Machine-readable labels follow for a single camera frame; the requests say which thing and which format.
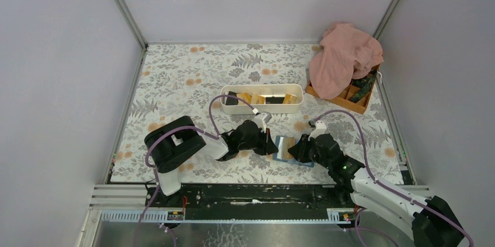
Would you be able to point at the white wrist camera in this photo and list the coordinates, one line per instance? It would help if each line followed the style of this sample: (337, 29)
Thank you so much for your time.
(318, 128)
(261, 119)

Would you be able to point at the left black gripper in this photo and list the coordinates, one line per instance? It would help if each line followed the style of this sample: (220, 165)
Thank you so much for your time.
(267, 146)

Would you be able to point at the white slotted cable duct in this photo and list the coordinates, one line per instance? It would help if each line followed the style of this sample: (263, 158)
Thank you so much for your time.
(173, 217)

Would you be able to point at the floral patterned table mat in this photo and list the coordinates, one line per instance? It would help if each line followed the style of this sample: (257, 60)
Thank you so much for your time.
(181, 79)

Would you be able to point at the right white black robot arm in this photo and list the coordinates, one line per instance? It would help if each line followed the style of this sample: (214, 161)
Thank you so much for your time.
(428, 222)

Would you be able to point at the pink crumpled cloth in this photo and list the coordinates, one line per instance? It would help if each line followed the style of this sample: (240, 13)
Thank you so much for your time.
(346, 53)

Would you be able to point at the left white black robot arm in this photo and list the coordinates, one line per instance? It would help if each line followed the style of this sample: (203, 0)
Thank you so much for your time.
(173, 144)

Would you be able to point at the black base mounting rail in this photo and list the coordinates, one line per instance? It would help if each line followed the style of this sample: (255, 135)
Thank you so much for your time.
(254, 201)

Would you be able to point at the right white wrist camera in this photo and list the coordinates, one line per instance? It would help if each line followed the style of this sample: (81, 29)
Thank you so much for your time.
(318, 128)

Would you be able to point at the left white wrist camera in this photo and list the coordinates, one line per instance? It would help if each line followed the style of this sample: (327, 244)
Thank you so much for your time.
(261, 119)

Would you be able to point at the white oblong plastic bin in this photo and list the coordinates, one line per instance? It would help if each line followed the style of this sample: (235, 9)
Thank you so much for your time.
(259, 93)

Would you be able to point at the green camouflage item in tray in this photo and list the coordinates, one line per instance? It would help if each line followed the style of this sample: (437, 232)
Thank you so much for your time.
(362, 86)

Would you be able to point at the orange wooden divided tray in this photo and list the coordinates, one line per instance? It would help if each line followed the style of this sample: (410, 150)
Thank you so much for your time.
(359, 107)

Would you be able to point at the tan credit card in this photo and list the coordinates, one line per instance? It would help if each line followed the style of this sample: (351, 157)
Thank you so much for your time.
(284, 153)
(244, 98)

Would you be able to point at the black item in bin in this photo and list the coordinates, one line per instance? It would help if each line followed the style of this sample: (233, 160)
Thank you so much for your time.
(274, 100)

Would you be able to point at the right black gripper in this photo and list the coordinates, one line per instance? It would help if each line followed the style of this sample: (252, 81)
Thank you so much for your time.
(299, 150)

